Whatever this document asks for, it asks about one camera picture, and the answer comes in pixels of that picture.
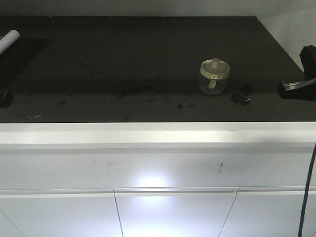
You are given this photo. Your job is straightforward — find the black camera cable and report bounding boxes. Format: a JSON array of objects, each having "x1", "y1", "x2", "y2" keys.
[{"x1": 298, "y1": 141, "x2": 316, "y2": 237}]

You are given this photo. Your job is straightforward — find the grey plastic pipe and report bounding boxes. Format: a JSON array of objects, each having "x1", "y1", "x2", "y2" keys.
[{"x1": 0, "y1": 30, "x2": 20, "y2": 55}]

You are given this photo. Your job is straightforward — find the black sink in hood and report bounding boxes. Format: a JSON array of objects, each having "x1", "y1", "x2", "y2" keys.
[{"x1": 0, "y1": 38, "x2": 49, "y2": 108}]

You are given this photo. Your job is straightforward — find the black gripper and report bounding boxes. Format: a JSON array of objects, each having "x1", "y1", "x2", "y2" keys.
[{"x1": 277, "y1": 45, "x2": 316, "y2": 101}]

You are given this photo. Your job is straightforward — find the glass jar with cream lid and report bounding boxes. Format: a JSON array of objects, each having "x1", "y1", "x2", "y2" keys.
[{"x1": 198, "y1": 58, "x2": 230, "y2": 95}]

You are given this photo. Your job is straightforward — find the black debris pieces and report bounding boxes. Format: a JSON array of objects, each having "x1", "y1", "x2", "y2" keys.
[{"x1": 230, "y1": 85, "x2": 254, "y2": 106}]

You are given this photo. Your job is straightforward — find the white base cabinet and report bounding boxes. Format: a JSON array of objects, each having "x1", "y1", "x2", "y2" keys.
[{"x1": 0, "y1": 122, "x2": 316, "y2": 237}]

